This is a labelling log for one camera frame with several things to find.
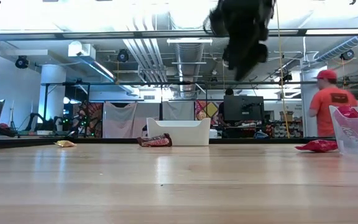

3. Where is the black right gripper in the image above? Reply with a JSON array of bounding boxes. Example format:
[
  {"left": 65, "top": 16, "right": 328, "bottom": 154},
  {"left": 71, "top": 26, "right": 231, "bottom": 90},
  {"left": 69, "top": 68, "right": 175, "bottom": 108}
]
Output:
[{"left": 203, "top": 0, "right": 276, "bottom": 82}]

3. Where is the red KitKat candy bar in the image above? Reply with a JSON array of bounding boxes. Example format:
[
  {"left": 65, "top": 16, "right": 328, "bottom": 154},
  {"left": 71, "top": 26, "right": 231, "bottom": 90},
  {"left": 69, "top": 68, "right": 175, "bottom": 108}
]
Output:
[
  {"left": 337, "top": 105, "right": 358, "bottom": 119},
  {"left": 295, "top": 139, "right": 339, "bottom": 153},
  {"left": 334, "top": 116, "right": 358, "bottom": 153}
]

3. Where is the brown Snickers candy bar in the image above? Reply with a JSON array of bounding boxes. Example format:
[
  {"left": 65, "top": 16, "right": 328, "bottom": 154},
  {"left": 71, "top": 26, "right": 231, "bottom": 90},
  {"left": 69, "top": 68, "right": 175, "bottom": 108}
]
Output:
[{"left": 136, "top": 133, "right": 173, "bottom": 147}]

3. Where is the small yellow candy wrapper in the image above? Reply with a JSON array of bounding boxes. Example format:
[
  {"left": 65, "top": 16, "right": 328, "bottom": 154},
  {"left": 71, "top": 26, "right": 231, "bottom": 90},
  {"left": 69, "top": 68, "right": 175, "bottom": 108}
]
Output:
[{"left": 53, "top": 140, "right": 77, "bottom": 148}]

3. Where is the person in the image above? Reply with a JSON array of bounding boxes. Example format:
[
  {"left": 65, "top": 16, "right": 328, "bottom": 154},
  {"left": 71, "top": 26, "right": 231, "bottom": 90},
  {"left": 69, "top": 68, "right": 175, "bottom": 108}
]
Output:
[
  {"left": 308, "top": 68, "right": 358, "bottom": 138},
  {"left": 217, "top": 88, "right": 235, "bottom": 128}
]

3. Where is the black computer monitor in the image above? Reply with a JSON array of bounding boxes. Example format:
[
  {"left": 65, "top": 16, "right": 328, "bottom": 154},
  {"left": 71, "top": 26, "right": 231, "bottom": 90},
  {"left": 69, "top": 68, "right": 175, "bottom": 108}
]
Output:
[{"left": 223, "top": 95, "right": 265, "bottom": 123}]

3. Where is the colourful patterned panel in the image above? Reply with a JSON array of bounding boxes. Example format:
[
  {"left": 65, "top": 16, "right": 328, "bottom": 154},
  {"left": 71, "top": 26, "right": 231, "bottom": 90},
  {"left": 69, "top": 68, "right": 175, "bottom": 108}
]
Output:
[
  {"left": 73, "top": 101, "right": 104, "bottom": 138},
  {"left": 194, "top": 100, "right": 225, "bottom": 121}
]

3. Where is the cardboard box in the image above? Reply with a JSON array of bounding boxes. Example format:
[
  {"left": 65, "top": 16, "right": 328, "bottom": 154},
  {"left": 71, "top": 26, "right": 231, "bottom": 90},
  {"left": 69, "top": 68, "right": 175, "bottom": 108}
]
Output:
[{"left": 280, "top": 111, "right": 295, "bottom": 122}]

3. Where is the storage shelf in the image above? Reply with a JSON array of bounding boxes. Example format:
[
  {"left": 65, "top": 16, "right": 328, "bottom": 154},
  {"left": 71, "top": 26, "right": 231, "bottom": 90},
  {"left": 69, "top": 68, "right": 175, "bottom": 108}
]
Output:
[{"left": 264, "top": 120, "right": 304, "bottom": 139}]

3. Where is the grey hanging cloth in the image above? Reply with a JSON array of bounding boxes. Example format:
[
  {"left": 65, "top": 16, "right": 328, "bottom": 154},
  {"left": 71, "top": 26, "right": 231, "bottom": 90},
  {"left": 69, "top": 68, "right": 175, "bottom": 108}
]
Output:
[
  {"left": 103, "top": 101, "right": 138, "bottom": 139},
  {"left": 162, "top": 101, "right": 195, "bottom": 121},
  {"left": 135, "top": 102, "right": 162, "bottom": 138}
]

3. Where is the white plastic bin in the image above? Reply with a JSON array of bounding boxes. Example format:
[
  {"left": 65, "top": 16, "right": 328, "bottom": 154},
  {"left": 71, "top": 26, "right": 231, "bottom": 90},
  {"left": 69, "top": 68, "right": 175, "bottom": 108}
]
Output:
[{"left": 147, "top": 117, "right": 211, "bottom": 147}]

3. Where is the clear plastic bin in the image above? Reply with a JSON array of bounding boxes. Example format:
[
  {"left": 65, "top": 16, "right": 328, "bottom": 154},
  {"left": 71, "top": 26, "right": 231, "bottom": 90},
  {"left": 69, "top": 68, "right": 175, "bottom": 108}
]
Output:
[{"left": 328, "top": 105, "right": 358, "bottom": 157}]

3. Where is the yellow cable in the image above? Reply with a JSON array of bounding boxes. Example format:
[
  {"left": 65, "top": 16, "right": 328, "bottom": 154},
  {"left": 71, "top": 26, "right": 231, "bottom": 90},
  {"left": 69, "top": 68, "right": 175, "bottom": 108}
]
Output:
[{"left": 274, "top": 0, "right": 291, "bottom": 139}]

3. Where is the silver ventilation duct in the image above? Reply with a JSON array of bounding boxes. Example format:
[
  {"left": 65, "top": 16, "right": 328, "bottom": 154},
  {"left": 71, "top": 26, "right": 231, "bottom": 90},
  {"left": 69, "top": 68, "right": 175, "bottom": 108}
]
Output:
[
  {"left": 315, "top": 35, "right": 358, "bottom": 63},
  {"left": 172, "top": 42, "right": 205, "bottom": 99}
]

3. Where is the black ceiling cable reel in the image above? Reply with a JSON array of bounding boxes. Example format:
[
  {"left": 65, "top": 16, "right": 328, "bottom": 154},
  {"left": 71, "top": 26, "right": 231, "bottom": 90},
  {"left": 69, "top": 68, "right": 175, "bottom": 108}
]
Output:
[
  {"left": 14, "top": 55, "right": 30, "bottom": 70},
  {"left": 340, "top": 49, "right": 356, "bottom": 62},
  {"left": 116, "top": 49, "right": 130, "bottom": 63}
]

